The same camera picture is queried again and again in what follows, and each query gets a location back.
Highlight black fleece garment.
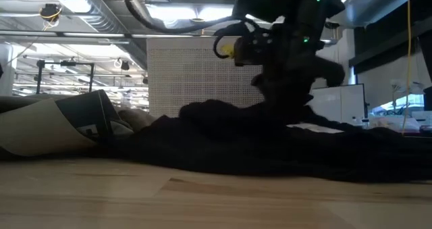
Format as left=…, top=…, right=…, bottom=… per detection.
left=97, top=58, right=432, bottom=184

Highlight beige grey trousers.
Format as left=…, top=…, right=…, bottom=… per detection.
left=0, top=89, right=136, bottom=159

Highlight yellow tag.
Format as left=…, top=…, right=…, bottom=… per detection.
left=221, top=43, right=236, bottom=59

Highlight white cabinet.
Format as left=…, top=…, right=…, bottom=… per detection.
left=308, top=83, right=367, bottom=125

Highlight white paper sheet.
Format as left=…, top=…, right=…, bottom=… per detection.
left=286, top=122, right=344, bottom=134

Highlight white perforated laundry basket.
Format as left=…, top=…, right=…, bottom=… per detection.
left=146, top=36, right=267, bottom=118

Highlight bright ceiling light panel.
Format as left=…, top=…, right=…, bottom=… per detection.
left=144, top=4, right=237, bottom=22

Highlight taupe cloth garment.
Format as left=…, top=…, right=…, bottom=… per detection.
left=117, top=108, right=158, bottom=132

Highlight white pillar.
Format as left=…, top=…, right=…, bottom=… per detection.
left=0, top=43, right=18, bottom=97

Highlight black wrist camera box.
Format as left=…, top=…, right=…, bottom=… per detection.
left=234, top=35, right=267, bottom=67

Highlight thin yellow hanging cable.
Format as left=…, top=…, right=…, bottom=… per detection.
left=401, top=0, right=413, bottom=135

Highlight silver ceiling duct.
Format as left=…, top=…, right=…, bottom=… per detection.
left=43, top=0, right=149, bottom=71

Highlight black ceiling camera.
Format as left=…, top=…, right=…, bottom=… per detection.
left=39, top=3, right=63, bottom=22

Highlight black background stand frame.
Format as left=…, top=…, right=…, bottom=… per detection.
left=36, top=59, right=95, bottom=95

